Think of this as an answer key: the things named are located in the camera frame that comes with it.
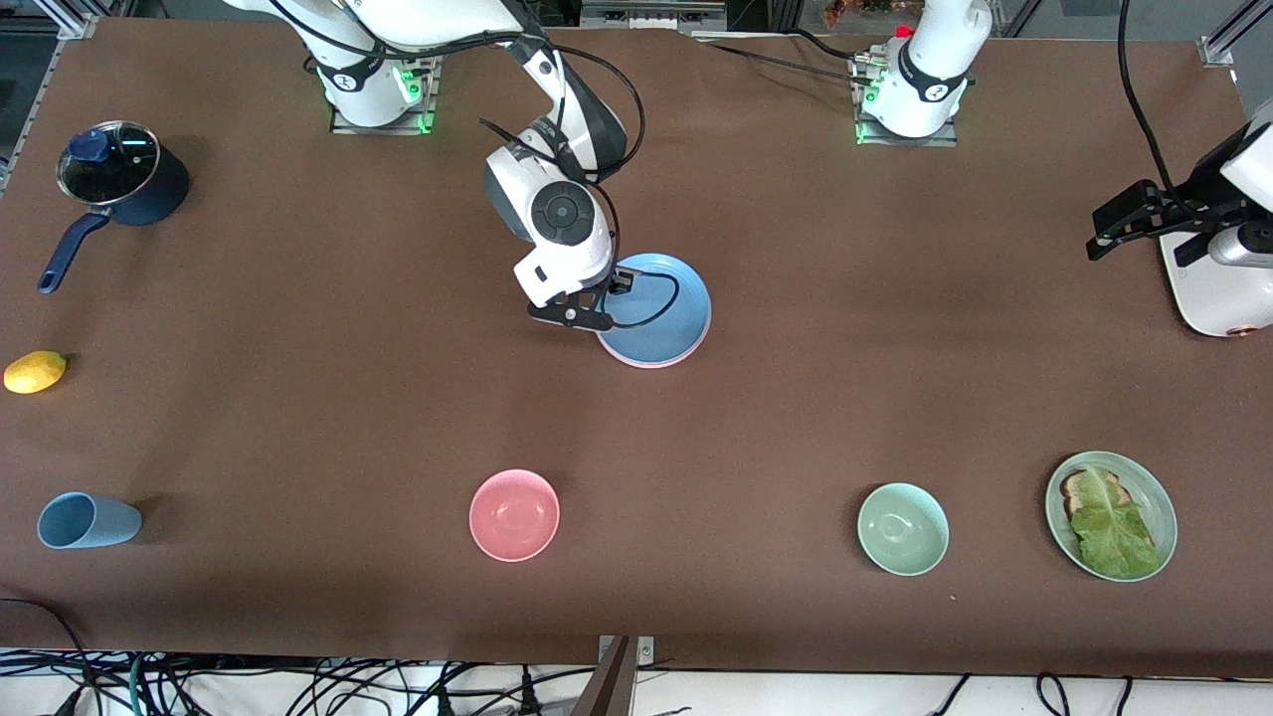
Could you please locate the pink bowl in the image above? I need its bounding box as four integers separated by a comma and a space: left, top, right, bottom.
468, 468, 561, 563

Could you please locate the yellow lemon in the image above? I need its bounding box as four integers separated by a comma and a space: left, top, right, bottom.
3, 350, 69, 395

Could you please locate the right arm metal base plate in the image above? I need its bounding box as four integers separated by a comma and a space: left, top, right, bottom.
330, 45, 436, 135

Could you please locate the green lettuce leaf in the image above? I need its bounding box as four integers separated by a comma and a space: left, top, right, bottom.
1069, 467, 1163, 580

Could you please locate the mint green bowl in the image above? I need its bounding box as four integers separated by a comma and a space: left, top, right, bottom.
857, 482, 950, 577

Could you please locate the brown table cover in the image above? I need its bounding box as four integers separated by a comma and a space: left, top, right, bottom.
0, 18, 1273, 679

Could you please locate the dark camera post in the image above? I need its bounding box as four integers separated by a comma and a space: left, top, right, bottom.
572, 636, 639, 716

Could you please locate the aluminium frame rail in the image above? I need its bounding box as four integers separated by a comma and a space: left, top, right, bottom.
0, 0, 100, 190
1198, 0, 1273, 69

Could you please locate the pink plate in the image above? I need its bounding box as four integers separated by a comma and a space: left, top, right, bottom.
607, 346, 705, 371

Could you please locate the blue plate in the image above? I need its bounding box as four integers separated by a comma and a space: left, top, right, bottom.
595, 253, 713, 367

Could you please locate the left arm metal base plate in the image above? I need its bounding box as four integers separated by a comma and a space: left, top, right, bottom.
850, 55, 961, 148

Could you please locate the white toaster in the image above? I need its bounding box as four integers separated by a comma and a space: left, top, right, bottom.
1162, 231, 1273, 339

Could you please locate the dark blue saucepan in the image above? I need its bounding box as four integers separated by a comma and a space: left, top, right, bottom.
38, 119, 191, 295

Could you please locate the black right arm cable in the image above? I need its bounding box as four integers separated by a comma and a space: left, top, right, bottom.
477, 35, 682, 331

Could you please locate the blue cup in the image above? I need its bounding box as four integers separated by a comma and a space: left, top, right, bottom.
37, 491, 143, 550

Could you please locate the toast slice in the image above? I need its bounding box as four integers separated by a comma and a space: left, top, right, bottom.
1060, 469, 1133, 518

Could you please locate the glass saucepan lid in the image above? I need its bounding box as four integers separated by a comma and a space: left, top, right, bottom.
57, 120, 161, 207

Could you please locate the mint green plate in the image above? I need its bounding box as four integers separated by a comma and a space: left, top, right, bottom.
1044, 450, 1179, 584

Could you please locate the grey metal box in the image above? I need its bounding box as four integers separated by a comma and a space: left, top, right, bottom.
582, 0, 727, 31

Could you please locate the black left base cable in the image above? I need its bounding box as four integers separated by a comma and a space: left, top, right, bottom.
696, 28, 878, 89

